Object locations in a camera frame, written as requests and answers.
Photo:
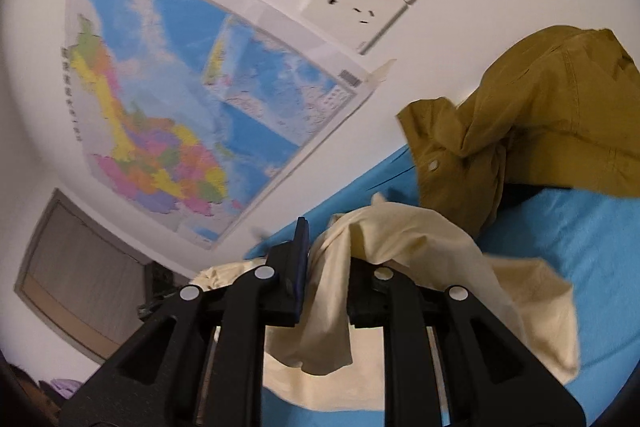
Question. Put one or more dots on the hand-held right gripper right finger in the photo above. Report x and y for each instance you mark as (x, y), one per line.
(400, 307)

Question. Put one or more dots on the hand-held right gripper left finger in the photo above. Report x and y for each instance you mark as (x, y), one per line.
(299, 267)

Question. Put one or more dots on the cream large garment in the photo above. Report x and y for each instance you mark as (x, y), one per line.
(425, 257)

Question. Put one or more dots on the blue floral bed sheet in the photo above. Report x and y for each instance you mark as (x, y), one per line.
(575, 247)

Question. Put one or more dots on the beige tape strip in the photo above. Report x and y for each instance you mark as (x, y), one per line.
(380, 72)

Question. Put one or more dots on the brown wardrobe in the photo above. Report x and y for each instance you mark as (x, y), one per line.
(80, 277)

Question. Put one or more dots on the mustard button shirt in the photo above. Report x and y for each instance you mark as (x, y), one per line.
(550, 117)

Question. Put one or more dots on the purple cloth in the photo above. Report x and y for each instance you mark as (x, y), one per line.
(62, 389)

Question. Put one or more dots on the colourful wall map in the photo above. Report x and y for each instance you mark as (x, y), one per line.
(175, 107)

